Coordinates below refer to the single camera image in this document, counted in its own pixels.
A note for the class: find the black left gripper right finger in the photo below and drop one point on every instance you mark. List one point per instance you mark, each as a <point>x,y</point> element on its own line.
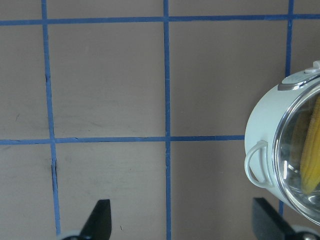
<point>268,224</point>

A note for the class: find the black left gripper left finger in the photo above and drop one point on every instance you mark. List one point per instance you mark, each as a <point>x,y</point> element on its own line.
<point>98,226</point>

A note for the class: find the white cooking pot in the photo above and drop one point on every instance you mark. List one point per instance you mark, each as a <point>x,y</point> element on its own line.
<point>262,125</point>

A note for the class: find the glass pot lid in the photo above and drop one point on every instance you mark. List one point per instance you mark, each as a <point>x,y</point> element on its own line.
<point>288,146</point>

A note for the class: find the yellow corn cob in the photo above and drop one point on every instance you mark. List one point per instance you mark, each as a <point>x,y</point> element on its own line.
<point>311,152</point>

